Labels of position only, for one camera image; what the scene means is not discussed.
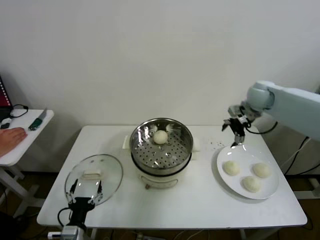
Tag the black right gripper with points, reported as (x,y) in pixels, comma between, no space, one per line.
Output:
(239,127)

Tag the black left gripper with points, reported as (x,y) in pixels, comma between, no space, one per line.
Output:
(80,210)

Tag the round glass pot lid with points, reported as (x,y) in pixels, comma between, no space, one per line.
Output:
(115,172)

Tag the white steamed baozi bun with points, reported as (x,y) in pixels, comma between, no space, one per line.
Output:
(160,137)
(250,184)
(231,167)
(261,170)

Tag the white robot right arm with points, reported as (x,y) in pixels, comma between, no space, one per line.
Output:
(290,105)

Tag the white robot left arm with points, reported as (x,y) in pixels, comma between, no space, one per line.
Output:
(72,233)

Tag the perforated steel steamer basket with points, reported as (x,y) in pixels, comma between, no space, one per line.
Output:
(175,155)

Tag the person's bare hand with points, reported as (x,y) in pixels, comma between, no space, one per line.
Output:
(12,140)

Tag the scattered dark crumbs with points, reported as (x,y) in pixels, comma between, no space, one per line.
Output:
(217,143)

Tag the white round plate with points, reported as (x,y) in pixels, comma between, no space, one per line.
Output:
(240,156)

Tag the white side table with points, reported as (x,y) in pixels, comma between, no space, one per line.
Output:
(37,140)

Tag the white power strip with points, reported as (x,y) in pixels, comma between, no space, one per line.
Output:
(140,235)

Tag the white electric cooker pot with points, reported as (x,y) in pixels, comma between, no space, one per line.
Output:
(160,181)

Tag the small black gadget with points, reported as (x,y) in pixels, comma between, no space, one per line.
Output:
(6,125)

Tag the laptop with red screen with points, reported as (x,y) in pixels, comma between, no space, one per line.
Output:
(3,97)

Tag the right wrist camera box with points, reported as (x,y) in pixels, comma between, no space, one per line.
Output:
(236,111)

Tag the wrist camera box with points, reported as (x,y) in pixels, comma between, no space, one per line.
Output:
(236,111)
(55,235)

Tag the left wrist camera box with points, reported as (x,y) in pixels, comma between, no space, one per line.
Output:
(55,235)

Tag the white stand base frame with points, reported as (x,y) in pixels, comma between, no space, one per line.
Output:
(306,194)

